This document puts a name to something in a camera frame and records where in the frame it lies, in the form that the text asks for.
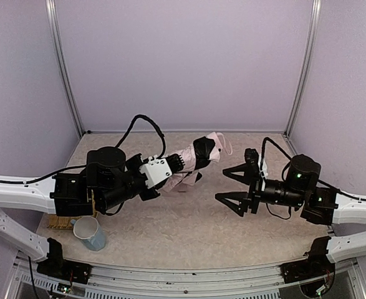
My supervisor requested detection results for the pink and black folding umbrella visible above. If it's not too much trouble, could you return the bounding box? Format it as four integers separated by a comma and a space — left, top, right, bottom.
160, 132, 233, 192

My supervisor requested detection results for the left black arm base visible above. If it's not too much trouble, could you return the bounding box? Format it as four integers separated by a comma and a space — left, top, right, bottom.
36, 238, 92, 285

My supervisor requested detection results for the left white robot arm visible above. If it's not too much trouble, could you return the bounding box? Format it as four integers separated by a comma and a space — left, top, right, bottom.
0, 146, 185, 264

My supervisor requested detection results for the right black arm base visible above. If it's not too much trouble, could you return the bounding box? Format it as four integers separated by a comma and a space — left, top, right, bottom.
280, 236, 335, 283

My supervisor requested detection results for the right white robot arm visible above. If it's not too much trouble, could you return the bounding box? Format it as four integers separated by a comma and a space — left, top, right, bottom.
215, 148, 366, 263

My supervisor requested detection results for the light blue plastic pitcher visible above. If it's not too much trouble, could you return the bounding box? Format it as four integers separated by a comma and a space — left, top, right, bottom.
70, 216, 106, 252

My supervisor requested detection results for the woven bamboo tray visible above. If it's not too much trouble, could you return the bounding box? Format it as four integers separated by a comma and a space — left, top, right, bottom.
47, 189, 97, 230

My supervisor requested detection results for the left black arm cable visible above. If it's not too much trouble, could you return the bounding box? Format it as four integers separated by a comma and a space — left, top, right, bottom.
0, 114, 167, 187

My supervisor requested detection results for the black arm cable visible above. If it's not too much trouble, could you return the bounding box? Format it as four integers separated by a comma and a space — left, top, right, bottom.
0, 114, 167, 187
261, 136, 366, 221

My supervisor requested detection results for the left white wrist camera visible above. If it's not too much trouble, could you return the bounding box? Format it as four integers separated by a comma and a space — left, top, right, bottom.
138, 155, 172, 189

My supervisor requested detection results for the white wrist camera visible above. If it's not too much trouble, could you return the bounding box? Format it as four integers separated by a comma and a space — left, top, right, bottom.
258, 156, 268, 181
138, 155, 172, 189

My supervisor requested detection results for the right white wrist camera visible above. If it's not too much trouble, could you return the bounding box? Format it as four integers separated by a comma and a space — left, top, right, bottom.
258, 156, 268, 181

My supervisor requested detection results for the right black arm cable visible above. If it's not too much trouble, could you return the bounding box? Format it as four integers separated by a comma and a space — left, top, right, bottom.
261, 136, 366, 221

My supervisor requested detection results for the aluminium front rail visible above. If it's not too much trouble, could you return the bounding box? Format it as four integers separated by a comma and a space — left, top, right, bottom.
4, 254, 366, 298

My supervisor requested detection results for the left aluminium frame post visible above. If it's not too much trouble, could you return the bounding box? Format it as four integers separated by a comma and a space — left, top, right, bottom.
45, 0, 85, 138

